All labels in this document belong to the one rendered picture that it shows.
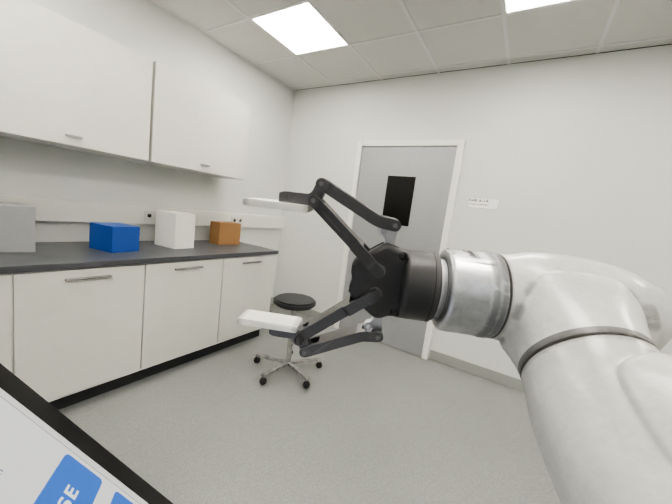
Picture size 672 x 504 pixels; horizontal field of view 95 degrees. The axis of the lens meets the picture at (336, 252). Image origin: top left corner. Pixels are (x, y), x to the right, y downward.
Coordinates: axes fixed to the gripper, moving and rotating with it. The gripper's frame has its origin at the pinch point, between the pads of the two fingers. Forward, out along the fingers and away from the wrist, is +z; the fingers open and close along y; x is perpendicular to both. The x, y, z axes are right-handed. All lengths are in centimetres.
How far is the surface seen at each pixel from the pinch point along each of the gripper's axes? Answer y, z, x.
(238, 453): -137, 40, -103
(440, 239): -29, -86, -272
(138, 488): -23.2, 7.6, 8.9
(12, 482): -14.4, 11.1, 16.8
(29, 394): -12.0, 16.1, 11.3
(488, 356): -128, -141, -242
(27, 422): -13.1, 14.2, 13.1
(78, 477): -18.0, 10.0, 12.9
